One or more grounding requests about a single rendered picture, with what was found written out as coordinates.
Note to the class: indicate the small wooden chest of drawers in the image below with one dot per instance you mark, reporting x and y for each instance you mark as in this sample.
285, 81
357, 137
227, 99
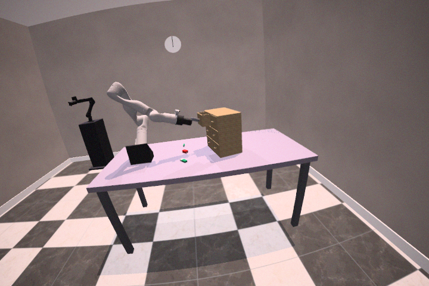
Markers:
229, 131

